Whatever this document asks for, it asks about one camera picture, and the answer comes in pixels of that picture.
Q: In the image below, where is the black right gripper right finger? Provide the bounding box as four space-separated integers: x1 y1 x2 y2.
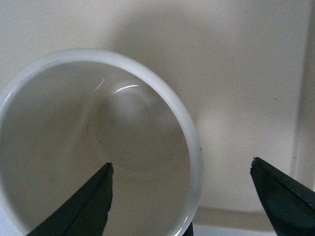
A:
251 157 315 236

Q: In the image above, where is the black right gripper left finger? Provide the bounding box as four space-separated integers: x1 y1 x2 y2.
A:
28 163 114 236

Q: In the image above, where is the white smiley face mug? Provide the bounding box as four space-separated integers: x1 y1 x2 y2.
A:
0 49 202 236

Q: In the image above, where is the beige square plastic plate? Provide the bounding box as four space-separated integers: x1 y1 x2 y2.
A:
0 0 315 236

